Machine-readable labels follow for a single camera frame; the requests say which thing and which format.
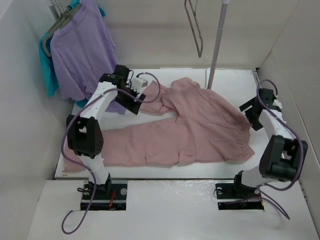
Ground teal t-shirt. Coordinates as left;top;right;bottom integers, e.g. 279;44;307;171
38;0;106;108

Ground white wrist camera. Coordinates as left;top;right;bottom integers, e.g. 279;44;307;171
130;77;148;93
272;99;283;109

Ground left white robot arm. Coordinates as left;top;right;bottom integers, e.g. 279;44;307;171
66;65;148;199

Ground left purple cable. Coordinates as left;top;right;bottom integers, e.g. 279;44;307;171
61;71;161;235

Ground aluminium side rail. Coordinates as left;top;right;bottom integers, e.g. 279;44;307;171
251;70;260;86

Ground grey hanger with purple shirt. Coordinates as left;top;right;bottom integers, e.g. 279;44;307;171
48;1;82;36

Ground white garment rack pole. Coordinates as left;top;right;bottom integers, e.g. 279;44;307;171
207;0;230;90

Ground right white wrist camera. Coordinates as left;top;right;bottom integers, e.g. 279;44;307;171
272;99;283;109

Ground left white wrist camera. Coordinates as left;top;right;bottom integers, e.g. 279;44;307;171
130;77;148;93

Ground purple t-shirt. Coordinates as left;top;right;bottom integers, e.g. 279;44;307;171
50;0;119;108

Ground grey hanger with teal shirt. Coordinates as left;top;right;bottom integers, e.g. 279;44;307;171
42;32;52;57

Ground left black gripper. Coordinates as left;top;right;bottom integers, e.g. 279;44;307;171
117;83;146;115

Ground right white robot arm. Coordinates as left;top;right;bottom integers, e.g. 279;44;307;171
231;88;308;197

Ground pink trousers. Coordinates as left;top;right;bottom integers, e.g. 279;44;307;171
62;76;256;174

